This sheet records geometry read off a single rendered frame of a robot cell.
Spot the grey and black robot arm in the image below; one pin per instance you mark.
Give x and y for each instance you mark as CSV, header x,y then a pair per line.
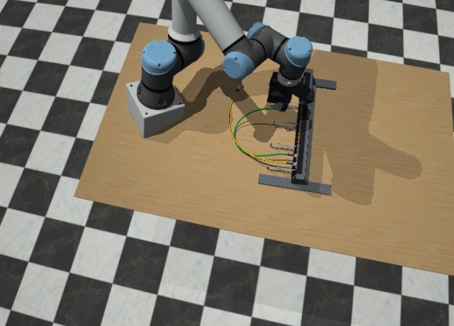
x,y
161,60

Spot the grey port rack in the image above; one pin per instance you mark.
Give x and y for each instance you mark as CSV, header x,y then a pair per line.
x,y
297,181

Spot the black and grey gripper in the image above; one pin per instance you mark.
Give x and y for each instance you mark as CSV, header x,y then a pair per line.
x,y
279,93

